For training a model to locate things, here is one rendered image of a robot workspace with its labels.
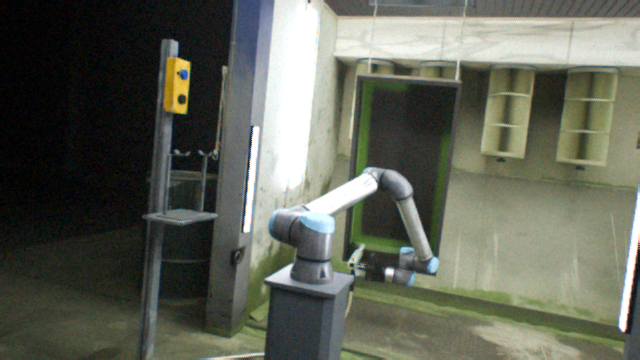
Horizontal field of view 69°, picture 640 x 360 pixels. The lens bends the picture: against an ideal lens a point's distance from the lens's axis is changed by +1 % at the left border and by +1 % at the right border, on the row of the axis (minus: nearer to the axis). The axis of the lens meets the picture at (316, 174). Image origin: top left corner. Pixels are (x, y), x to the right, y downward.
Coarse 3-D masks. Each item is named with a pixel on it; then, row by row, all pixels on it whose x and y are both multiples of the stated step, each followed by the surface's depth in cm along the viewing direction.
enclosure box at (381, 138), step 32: (384, 96) 307; (416, 96) 302; (448, 96) 297; (384, 128) 312; (416, 128) 307; (448, 128) 302; (352, 160) 287; (384, 160) 318; (416, 160) 312; (448, 160) 273; (384, 192) 323; (416, 192) 318; (352, 224) 331; (384, 224) 329; (384, 256) 316
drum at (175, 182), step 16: (176, 192) 318; (192, 192) 321; (208, 192) 328; (144, 208) 335; (176, 208) 319; (192, 208) 322; (208, 208) 329; (144, 224) 332; (192, 224) 323; (208, 224) 331; (144, 240) 331; (176, 240) 321; (192, 240) 324; (208, 240) 333; (144, 256) 327; (176, 256) 322; (192, 256) 325; (208, 256) 335; (160, 272) 322; (176, 272) 322; (192, 272) 327; (208, 272) 337; (160, 288) 323; (176, 288) 323; (192, 288) 328
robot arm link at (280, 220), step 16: (368, 176) 238; (336, 192) 225; (352, 192) 228; (368, 192) 235; (304, 208) 210; (320, 208) 215; (336, 208) 221; (272, 224) 208; (288, 224) 200; (288, 240) 201
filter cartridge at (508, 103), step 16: (496, 64) 367; (512, 64) 359; (496, 80) 367; (512, 80) 362; (528, 80) 361; (496, 96) 368; (512, 96) 360; (528, 96) 362; (496, 112) 366; (512, 112) 360; (528, 112) 365; (496, 128) 365; (512, 128) 361; (496, 144) 365; (512, 144) 361
